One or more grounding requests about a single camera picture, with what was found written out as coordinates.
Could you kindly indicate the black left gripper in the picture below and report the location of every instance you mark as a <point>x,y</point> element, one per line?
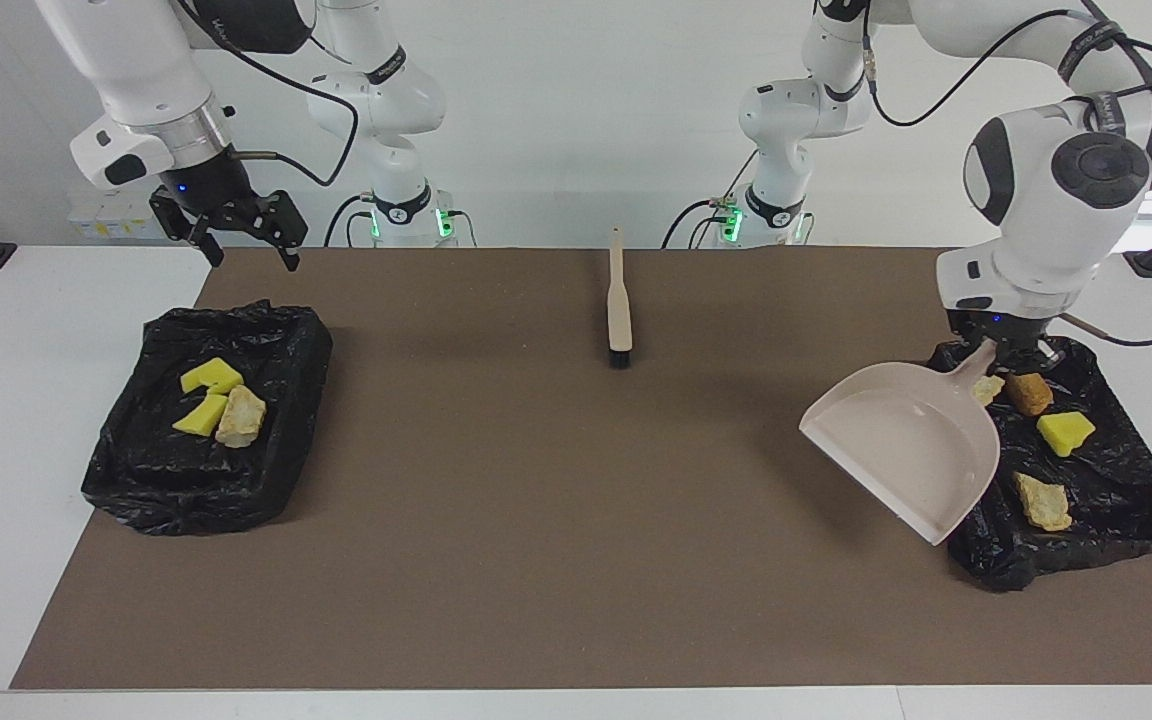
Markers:
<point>1006,330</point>

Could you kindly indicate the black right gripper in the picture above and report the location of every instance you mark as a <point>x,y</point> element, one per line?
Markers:
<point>221,205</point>

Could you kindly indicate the pale lumpy bread chunk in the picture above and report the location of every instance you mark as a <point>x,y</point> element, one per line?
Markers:
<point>988,388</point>

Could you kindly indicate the brown fried nugget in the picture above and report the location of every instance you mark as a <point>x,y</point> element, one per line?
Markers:
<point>1029,393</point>

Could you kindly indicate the yellow wedge sponge piece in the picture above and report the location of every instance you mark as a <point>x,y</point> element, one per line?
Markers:
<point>1066,432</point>

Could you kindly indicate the yellow notched sponge piece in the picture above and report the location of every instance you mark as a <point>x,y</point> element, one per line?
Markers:
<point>211,377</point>

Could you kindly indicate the beige plastic dustpan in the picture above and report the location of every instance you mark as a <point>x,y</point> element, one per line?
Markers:
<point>911,440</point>

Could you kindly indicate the tan bread chunk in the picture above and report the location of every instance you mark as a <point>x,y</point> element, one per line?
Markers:
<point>241,418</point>

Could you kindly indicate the small curved yellow sponge piece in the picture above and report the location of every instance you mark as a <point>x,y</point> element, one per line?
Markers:
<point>201,417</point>

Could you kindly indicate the orange striped bread piece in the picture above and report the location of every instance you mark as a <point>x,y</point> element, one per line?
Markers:
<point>1044,502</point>

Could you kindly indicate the beige hand brush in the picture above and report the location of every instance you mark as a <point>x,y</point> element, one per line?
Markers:
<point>620,310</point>

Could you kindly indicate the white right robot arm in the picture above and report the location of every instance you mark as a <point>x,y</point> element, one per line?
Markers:
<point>146,80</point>

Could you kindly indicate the black bag lined bin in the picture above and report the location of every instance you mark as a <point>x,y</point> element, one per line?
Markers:
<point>156,480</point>
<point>1106,490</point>

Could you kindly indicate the brown table mat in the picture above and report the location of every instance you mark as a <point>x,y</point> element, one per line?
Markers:
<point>576,620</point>

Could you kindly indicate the white wall socket boxes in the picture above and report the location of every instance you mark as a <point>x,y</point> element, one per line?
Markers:
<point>101,220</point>

